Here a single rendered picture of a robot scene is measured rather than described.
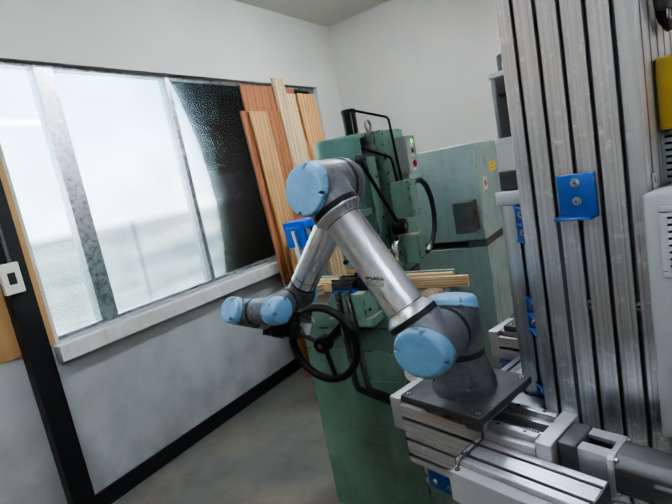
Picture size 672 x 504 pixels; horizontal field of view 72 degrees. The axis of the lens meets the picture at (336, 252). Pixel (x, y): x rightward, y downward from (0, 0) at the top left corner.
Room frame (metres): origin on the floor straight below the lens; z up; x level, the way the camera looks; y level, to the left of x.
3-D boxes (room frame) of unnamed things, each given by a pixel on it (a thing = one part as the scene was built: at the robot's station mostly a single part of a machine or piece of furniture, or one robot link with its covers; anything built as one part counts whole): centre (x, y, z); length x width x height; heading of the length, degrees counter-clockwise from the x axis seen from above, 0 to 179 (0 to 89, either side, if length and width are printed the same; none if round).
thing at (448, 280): (1.77, -0.17, 0.92); 0.64 x 0.02 x 0.04; 57
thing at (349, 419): (1.94, -0.15, 0.35); 0.58 x 0.45 x 0.71; 147
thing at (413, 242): (1.90, -0.31, 1.02); 0.09 x 0.07 x 0.12; 57
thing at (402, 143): (2.03, -0.37, 1.40); 0.10 x 0.06 x 0.16; 147
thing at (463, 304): (1.04, -0.24, 0.98); 0.13 x 0.12 x 0.14; 144
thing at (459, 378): (1.05, -0.24, 0.87); 0.15 x 0.15 x 0.10
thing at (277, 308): (1.23, 0.20, 1.05); 0.11 x 0.11 x 0.08; 54
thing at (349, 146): (1.83, -0.08, 1.35); 0.18 x 0.18 x 0.31
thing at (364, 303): (1.63, -0.04, 0.91); 0.15 x 0.14 x 0.09; 57
